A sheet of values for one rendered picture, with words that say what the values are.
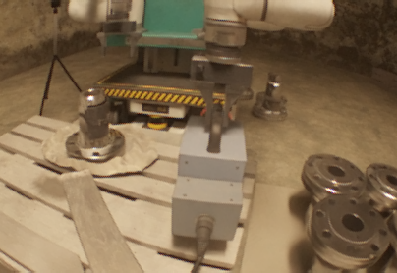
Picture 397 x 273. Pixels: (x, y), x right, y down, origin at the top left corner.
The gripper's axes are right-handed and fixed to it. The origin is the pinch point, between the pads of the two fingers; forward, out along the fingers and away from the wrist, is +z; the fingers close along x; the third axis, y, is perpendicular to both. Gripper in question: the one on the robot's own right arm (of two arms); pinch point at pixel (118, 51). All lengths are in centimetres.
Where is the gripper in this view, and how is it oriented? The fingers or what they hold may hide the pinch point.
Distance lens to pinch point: 115.9
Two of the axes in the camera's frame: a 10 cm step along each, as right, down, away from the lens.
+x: -9.8, -1.4, 1.2
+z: -0.8, 8.9, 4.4
